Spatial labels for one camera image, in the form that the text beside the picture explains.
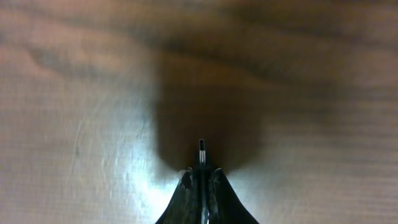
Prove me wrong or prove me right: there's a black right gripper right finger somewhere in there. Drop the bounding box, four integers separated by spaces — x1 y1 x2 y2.
206 168 259 224

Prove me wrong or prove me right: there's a black charging cable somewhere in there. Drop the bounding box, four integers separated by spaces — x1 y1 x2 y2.
197 138 210 224

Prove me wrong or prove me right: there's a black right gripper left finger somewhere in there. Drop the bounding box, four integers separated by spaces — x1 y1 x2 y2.
155 168 201 224

